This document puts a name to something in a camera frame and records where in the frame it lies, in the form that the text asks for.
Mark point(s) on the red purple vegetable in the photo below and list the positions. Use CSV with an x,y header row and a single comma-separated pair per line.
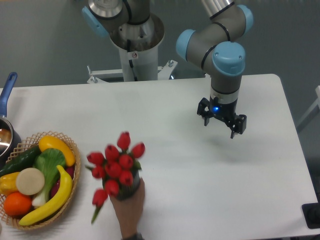
x,y
71,171

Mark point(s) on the blue handled saucepan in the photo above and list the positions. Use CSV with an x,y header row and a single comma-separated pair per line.
x,y
9,138

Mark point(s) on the white frame at right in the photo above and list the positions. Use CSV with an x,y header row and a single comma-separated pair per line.
x,y
310,113

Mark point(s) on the round beige disc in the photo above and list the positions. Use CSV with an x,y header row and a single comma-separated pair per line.
x,y
30,181

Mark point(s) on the black device at edge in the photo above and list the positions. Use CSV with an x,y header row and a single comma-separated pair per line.
x,y
311,212

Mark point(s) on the yellow bell pepper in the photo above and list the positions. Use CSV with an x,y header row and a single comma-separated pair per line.
x,y
8,183

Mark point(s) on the woven wicker basket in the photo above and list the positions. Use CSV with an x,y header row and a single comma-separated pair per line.
x,y
28,143

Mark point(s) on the yellow banana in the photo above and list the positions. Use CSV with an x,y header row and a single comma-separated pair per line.
x,y
54,204

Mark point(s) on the green bok choy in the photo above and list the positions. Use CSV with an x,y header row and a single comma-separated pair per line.
x,y
47,163

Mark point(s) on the orange fruit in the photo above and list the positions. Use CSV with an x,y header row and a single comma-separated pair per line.
x,y
17,204

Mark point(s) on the person's hand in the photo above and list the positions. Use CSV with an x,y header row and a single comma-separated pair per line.
x,y
129,213

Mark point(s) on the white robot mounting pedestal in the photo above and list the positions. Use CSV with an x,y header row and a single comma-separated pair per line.
x,y
138,50

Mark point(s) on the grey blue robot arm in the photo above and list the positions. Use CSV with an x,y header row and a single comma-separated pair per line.
x,y
214,49

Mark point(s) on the grey ribbed vase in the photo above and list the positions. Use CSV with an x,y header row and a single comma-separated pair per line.
x,y
127,191

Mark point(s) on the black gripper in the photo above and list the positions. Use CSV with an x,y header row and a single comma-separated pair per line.
x,y
225,113

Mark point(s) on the red tulip bouquet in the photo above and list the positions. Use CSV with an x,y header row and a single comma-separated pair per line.
x,y
114,167

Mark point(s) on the dark green cucumber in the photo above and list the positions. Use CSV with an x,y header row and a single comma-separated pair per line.
x,y
25,160

